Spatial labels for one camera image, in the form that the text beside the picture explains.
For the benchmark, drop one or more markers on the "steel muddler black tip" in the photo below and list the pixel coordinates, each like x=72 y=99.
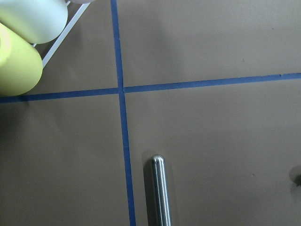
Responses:
x=156 y=192

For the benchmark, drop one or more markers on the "metal cup rack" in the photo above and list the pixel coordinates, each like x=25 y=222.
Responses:
x=75 y=11

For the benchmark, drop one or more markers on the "yellow green cup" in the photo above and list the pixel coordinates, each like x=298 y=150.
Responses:
x=20 y=64

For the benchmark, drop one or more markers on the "white cup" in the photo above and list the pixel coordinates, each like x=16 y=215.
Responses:
x=36 y=21

